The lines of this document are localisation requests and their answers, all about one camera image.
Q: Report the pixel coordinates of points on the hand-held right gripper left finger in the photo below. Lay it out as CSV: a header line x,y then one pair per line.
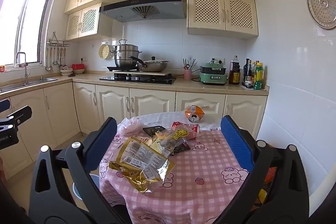
x,y
101,145

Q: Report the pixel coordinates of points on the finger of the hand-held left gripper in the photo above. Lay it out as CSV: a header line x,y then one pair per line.
x,y
4,106
22,113

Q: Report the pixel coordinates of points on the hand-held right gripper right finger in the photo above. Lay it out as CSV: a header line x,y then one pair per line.
x,y
236,142

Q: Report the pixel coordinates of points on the clear plastic bag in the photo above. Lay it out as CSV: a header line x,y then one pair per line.
x,y
130,127

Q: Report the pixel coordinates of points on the blue trash bin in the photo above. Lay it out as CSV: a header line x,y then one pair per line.
x,y
95,181

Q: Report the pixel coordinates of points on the rubbish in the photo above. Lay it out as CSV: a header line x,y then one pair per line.
x,y
141,161

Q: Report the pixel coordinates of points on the crushed orange can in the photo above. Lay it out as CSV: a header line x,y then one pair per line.
x,y
194,113

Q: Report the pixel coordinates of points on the black snack wrapper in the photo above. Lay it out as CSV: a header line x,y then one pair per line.
x,y
152,130

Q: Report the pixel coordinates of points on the dark brown snack wrapper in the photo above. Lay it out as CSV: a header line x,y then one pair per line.
x,y
182,146

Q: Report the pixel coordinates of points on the red snack wrapper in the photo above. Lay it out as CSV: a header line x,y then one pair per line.
x,y
181,124

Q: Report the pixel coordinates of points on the clear wrapper yellow print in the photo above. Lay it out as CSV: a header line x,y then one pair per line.
x,y
178,136

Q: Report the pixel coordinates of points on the steel sink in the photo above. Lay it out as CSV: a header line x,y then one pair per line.
x,y
31,80

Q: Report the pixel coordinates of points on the steel faucet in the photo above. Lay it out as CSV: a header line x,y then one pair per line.
x,y
25,74

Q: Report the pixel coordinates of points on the cream lower cabinets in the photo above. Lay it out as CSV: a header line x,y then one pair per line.
x,y
110,100

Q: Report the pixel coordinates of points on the orange bag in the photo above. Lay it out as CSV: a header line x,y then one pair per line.
x,y
269,176

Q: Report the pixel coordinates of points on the stacked bowls with red lid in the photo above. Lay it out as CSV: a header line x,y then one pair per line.
x,y
66,71

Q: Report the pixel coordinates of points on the green plastic bottle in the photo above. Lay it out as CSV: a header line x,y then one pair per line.
x,y
258,79

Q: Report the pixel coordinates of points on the dark glass bottle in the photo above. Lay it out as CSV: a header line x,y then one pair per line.
x,y
246,74
252,77

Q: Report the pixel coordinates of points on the soy sauce bottle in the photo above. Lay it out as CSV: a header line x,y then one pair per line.
x,y
234,74

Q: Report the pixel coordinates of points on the green electric cooker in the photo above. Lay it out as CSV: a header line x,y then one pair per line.
x,y
212,77

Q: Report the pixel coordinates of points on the ceramic bowl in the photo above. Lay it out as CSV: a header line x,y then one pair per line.
x,y
79,72

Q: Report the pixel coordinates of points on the black gas stove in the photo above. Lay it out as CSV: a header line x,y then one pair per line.
x,y
136,79

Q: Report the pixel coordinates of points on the black induction cooker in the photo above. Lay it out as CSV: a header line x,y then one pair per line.
x,y
115,68

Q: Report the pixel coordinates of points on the hanging utensil rack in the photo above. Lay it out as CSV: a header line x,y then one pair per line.
x,y
59,43

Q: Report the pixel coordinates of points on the pink utensil holder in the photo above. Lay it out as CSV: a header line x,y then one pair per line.
x,y
187,74

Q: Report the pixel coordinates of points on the kitchen window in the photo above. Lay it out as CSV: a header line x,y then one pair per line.
x,y
26,16

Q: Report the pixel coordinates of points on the cream steamer tray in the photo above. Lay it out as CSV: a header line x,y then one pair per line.
x,y
104,52

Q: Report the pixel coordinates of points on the steel steamer pot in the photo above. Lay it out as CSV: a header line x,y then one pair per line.
x,y
126,54

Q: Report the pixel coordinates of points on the steel wok with lid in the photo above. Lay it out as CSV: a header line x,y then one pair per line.
x,y
155,65

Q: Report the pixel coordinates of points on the cream lattice door cabinet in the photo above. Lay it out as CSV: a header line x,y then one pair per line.
x,y
88,20
223,12

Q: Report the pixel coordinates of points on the range hood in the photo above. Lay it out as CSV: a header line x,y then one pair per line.
x,y
147,10

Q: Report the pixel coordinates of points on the round steel steamer plate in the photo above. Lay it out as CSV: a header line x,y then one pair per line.
x,y
323,3

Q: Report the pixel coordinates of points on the single wall outlet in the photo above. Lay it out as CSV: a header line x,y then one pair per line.
x,y
83,59

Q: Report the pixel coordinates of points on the double wall outlet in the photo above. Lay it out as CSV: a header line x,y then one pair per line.
x,y
219,60

